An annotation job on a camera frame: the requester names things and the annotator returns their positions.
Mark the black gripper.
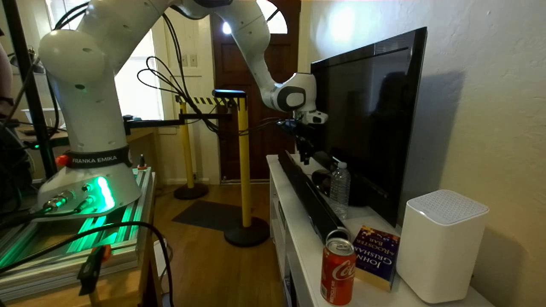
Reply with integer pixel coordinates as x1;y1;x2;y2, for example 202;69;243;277
277;115;332;173

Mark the black soundbar speaker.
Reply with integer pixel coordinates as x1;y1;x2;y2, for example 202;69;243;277
277;148;356;243

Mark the aluminium robot base platform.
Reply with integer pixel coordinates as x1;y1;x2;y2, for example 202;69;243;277
0;165;158;303

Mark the white box speaker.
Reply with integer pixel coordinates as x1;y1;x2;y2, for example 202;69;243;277
395;187;492;304

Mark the red emergency stop button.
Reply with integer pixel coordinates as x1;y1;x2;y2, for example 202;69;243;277
54;151;72;170

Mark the clear plastic water bottle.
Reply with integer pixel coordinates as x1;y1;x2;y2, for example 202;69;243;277
328;158;354;207

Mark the black flat screen TV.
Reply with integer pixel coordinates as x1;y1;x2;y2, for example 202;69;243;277
310;25;429;229

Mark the white TV stand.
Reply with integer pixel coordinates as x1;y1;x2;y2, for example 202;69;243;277
265;151;497;307

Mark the dark wooden door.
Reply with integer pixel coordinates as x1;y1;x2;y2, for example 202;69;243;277
209;0;303;182

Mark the red soda can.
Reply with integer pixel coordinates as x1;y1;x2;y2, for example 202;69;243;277
320;224;359;307

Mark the blue paperback book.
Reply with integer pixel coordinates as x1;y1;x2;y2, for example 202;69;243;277
352;223;403;293

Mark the dark floor mat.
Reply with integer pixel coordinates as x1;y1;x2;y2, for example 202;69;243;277
171;197;245;233

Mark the orange black clamp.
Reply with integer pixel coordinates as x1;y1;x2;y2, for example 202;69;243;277
76;241;115;298

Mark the black vertical pole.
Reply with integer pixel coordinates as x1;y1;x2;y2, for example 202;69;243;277
0;0;60;180

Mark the yellow stanchion post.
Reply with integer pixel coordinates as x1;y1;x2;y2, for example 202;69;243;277
173;91;212;202
212;86;274;248

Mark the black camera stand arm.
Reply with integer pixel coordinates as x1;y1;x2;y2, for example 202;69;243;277
122;110;223;136

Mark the black cable bundle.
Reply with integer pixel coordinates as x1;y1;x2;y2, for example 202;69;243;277
136;8;223;136

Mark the black floor cable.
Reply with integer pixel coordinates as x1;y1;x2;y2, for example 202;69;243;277
0;219;176;307

